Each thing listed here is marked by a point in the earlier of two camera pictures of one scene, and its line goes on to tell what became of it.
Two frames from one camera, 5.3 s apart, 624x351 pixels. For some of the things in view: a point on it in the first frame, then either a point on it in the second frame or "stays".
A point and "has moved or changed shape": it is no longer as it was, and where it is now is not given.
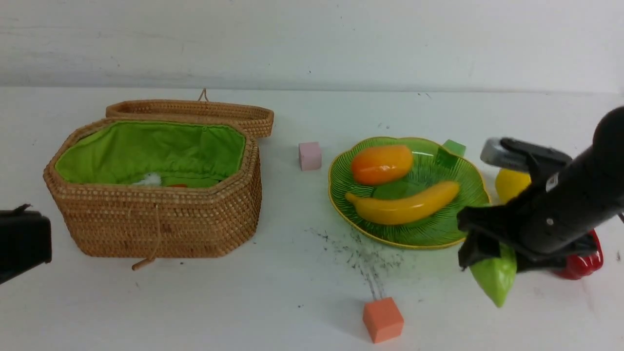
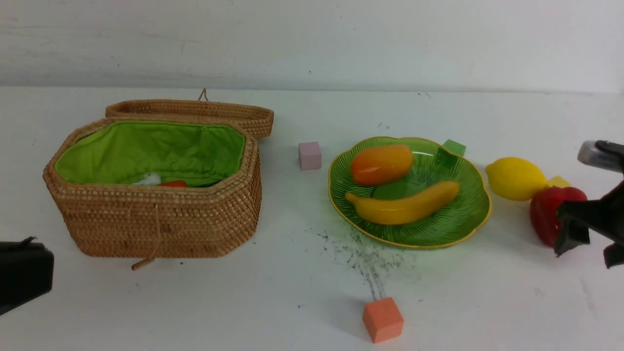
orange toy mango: [381, 165] stays
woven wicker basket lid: [259, 118] stays
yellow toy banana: [406, 208] stays
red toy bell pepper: [577, 267] has moved or changed shape
